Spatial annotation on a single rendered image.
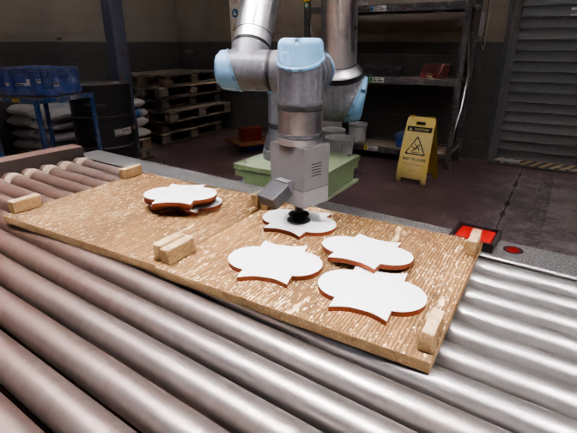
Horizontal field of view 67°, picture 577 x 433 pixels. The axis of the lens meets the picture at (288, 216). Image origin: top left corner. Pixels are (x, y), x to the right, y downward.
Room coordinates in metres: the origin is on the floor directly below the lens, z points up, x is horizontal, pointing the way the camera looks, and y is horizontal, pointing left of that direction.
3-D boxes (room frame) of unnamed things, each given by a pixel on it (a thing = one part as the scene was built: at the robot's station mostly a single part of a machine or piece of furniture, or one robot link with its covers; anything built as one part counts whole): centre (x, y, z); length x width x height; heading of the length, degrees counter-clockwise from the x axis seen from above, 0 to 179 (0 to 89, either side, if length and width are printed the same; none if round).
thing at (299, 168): (0.73, 0.00, 1.04); 0.12 x 0.09 x 0.16; 133
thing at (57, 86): (3.69, 2.02, 0.96); 0.50 x 0.38 x 0.21; 73
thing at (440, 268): (0.62, -0.06, 0.93); 0.41 x 0.35 x 0.02; 59
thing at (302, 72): (0.75, -0.02, 1.20); 0.09 x 0.08 x 0.11; 166
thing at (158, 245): (0.62, 0.19, 0.95); 0.06 x 0.02 x 0.03; 150
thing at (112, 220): (0.84, 0.29, 0.93); 0.41 x 0.35 x 0.02; 60
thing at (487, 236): (0.71, -0.34, 0.92); 0.06 x 0.06 x 0.01; 55
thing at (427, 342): (0.41, -0.16, 0.95); 0.06 x 0.02 x 0.03; 149
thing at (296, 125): (0.74, -0.02, 1.12); 0.08 x 0.08 x 0.05
